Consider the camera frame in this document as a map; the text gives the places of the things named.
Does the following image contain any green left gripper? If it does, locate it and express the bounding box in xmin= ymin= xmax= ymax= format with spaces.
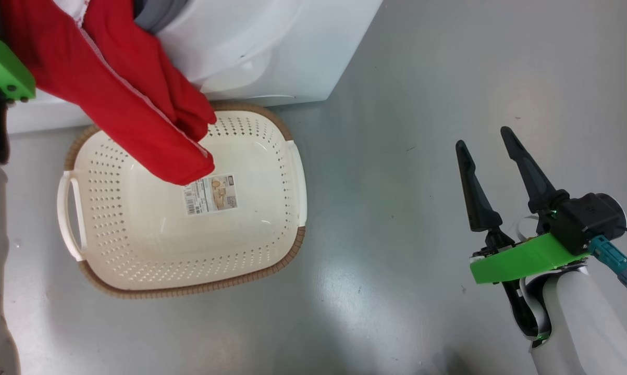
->
xmin=0 ymin=31 xmax=36 ymax=103

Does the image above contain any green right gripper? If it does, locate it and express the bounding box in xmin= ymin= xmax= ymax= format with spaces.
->
xmin=455 ymin=126 xmax=588 ymax=285

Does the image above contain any red garment with white trim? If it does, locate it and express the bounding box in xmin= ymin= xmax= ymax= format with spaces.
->
xmin=1 ymin=0 xmax=218 ymax=186

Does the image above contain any grey rubber door gasket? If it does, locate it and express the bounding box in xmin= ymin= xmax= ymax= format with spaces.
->
xmin=133 ymin=0 xmax=190 ymax=35

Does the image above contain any cream perforated laundry basket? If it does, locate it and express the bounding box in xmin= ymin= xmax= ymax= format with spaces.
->
xmin=57 ymin=102 xmax=308 ymax=299

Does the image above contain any paper label in basket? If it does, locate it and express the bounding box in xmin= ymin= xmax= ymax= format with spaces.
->
xmin=182 ymin=174 xmax=239 ymax=216

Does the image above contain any white front-loading washing machine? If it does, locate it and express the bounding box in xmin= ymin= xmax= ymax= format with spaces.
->
xmin=6 ymin=0 xmax=384 ymax=134

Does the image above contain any teal cable connector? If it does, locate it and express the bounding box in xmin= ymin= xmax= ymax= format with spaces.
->
xmin=588 ymin=235 xmax=627 ymax=288

